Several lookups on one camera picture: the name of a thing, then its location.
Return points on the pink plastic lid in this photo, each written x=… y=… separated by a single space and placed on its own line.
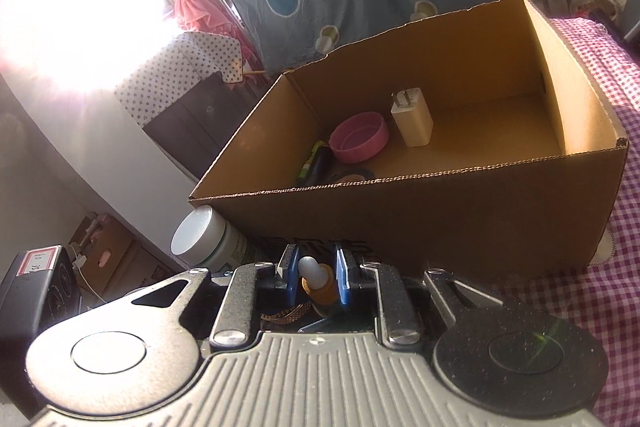
x=359 y=138

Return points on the green glue stick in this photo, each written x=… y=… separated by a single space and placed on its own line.
x=305 y=171

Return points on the black cylindrical battery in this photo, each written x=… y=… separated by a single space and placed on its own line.
x=320 y=166

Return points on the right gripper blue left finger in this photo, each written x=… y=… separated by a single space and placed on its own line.
x=255 y=289

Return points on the purple checkered tablecloth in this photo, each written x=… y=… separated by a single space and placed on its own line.
x=604 y=297

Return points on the dark cabinet with dotted cloth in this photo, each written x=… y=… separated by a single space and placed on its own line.
x=190 y=97

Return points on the gold lidded round jar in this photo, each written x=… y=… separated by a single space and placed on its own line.
x=288 y=316

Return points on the black electrical tape roll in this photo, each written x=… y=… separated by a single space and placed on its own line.
x=351 y=175

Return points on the brown cardboard box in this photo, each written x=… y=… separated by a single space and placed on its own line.
x=519 y=178

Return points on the green dropper bottle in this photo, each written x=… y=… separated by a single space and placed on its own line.
x=319 y=283

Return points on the white supplement bottle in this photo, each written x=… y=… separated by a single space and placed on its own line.
x=205 y=239

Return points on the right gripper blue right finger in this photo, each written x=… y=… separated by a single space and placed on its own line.
x=380 y=290

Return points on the white USB charger plug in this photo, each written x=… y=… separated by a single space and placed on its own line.
x=412 y=117

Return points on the pink hanging clothes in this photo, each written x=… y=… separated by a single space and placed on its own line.
x=215 y=17

